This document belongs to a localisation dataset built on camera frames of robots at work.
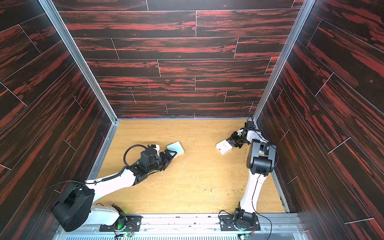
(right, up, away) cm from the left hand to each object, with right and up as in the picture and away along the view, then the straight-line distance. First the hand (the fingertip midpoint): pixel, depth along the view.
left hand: (177, 156), depth 84 cm
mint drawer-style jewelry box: (-2, +4, +16) cm, 16 cm away
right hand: (+36, +8, +21) cm, 43 cm away
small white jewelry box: (+31, +4, +17) cm, 35 cm away
